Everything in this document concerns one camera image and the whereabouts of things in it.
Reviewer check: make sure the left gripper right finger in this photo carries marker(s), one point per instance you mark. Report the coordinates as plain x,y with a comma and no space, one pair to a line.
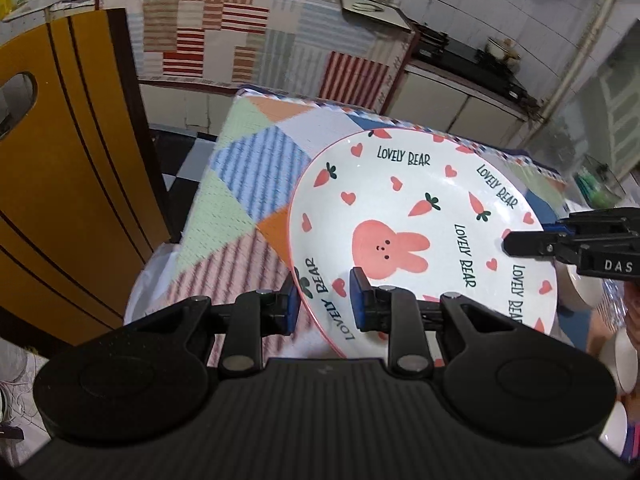
395,312

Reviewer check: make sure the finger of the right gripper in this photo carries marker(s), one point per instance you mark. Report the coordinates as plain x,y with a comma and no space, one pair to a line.
559,245
560,227

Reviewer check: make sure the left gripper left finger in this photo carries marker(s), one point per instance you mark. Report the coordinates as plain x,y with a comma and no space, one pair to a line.
254,316

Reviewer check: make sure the white rabbit carrot plate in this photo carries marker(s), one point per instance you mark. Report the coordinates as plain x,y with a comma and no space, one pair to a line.
414,210

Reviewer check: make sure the white ribbed bowl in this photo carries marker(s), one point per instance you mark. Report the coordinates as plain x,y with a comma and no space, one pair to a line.
621,359

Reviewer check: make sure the white kitchen cabinet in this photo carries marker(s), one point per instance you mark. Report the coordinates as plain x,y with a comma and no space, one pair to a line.
432,98

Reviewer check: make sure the green pack of cups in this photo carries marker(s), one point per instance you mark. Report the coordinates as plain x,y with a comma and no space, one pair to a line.
597,184

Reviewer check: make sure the colourful patchwork tablecloth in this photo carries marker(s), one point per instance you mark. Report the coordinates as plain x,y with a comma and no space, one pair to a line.
236,237

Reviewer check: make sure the white plastic bag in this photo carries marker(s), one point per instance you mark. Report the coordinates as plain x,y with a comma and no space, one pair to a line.
150,291

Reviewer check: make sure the black gas stove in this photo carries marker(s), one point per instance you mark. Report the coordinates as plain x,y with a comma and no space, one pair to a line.
471,64

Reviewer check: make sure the striped patchwork counter cloth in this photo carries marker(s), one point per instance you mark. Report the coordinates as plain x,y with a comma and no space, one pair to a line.
311,48

